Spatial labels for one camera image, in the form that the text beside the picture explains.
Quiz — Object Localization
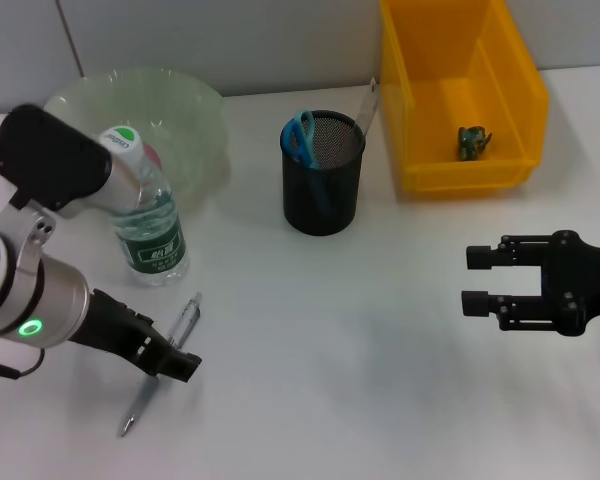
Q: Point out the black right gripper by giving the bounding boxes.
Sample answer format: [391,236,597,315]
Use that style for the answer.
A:
[460,228,600,337]

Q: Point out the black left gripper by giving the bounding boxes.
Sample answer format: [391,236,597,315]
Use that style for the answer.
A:
[68,287,204,385]

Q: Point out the silver pen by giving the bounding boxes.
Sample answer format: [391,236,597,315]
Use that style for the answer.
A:
[115,291,204,439]

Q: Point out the clear bottle green label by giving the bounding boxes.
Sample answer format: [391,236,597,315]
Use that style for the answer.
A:
[98,124,190,287]

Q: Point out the clear plastic ruler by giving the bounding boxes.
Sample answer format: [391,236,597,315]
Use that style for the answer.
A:
[352,77,382,137]

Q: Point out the blue scissors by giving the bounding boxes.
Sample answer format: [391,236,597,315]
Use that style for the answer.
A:
[282,110,334,219]

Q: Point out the black mesh pen cup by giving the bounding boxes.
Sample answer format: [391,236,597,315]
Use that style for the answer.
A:
[278,110,367,237]

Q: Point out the green glass fruit bowl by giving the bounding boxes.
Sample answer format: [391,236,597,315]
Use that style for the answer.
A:
[43,67,231,216]

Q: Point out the yellow plastic bin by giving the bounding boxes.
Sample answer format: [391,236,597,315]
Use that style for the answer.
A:
[378,0,550,197]

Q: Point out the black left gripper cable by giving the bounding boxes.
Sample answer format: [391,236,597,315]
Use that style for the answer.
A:
[0,347,47,380]

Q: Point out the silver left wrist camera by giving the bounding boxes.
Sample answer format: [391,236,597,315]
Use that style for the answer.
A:
[0,103,144,220]

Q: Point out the black braided wall cable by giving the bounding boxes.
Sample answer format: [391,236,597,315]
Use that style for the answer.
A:
[55,0,85,77]

